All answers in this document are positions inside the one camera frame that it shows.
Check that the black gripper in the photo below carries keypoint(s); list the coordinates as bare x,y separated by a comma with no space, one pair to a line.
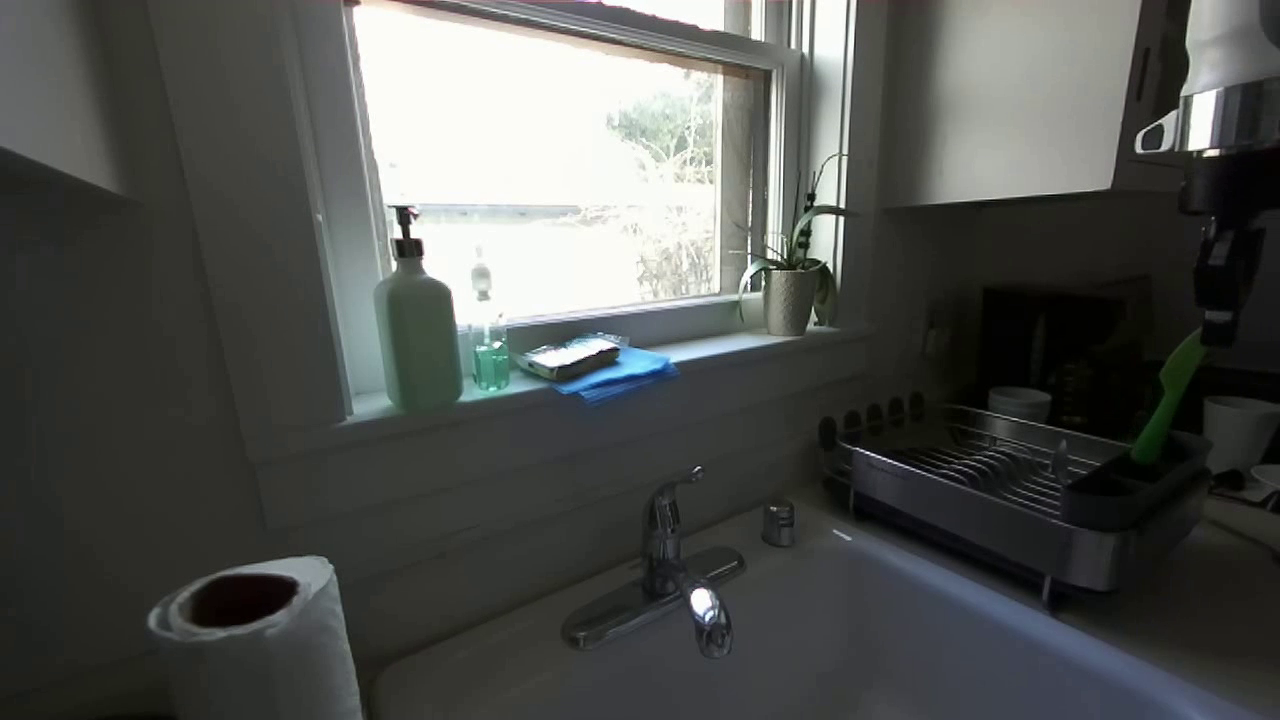
1232,203

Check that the green silicone spatula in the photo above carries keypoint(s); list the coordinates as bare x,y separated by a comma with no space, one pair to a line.
1169,392

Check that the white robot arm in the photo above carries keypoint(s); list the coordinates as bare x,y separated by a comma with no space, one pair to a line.
1232,52

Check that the white ceramic mug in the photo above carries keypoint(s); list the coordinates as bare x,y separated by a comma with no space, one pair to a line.
1241,434

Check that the black kitchen appliance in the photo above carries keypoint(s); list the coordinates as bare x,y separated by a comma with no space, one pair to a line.
1027,334

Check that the dark grey utensil caddy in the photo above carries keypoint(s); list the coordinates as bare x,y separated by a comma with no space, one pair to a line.
1133,494

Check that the pale mint plastic cup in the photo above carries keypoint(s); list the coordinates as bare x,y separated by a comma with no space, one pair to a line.
1023,400

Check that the potted green plant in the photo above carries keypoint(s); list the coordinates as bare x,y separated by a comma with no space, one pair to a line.
791,303

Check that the white kitchen sink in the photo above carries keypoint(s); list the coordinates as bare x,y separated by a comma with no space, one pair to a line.
864,640

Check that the chrome faucet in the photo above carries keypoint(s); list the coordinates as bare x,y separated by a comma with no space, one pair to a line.
661,535

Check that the blue sponge on sill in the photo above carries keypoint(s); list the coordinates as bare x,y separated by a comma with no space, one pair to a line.
613,378

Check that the black sponge tray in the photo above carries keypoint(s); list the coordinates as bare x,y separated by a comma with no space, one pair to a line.
569,358

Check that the small teal bottle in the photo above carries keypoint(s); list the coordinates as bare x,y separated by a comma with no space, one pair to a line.
489,362

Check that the green soap pump bottle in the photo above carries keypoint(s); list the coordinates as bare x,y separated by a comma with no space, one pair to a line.
416,334

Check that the white paper towel roll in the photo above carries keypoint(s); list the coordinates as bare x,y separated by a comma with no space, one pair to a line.
265,652

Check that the wide white wall cabinet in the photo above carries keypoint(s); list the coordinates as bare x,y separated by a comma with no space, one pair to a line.
1014,95

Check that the white window frame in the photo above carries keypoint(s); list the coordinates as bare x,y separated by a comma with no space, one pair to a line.
334,203

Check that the narrow white wall cabinet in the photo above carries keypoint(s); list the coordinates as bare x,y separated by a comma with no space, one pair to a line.
55,81

